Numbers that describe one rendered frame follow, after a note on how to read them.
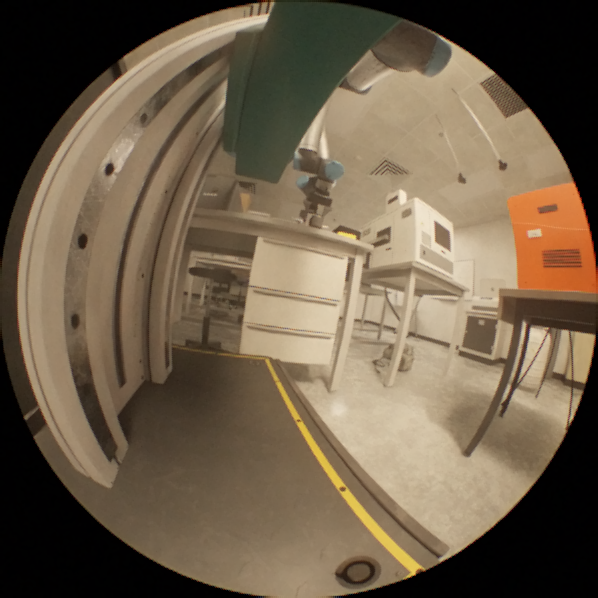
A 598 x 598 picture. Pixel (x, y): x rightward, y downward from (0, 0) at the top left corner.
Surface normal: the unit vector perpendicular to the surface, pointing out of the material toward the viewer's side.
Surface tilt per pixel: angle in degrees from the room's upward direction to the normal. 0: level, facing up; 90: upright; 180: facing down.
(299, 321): 90
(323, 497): 0
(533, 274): 90
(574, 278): 90
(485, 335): 90
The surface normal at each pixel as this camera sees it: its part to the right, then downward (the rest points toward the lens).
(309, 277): 0.21, 0.05
